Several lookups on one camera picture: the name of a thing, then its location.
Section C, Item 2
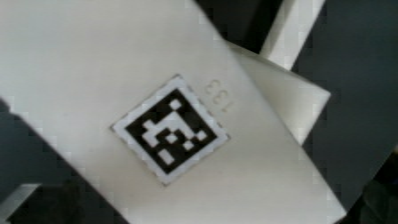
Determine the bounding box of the small white cabinet top block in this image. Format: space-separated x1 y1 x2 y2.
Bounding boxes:
0 0 345 224

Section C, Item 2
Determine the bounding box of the gripper left finger with black tip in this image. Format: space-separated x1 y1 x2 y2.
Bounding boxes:
0 181 91 224

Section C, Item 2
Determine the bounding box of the white cabinet body box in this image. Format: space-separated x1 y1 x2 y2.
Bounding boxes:
231 44 331 144

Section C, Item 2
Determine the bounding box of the gripper right finger with grey tip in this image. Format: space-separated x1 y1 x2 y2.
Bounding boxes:
359 156 398 224

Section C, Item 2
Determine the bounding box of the white U-shaped fence frame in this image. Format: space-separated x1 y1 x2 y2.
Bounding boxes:
260 0 325 69

